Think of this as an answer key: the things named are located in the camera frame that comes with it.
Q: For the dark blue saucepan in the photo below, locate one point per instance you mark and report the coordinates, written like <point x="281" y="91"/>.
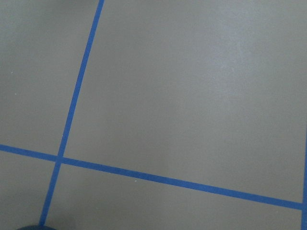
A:
<point x="36" y="227"/>

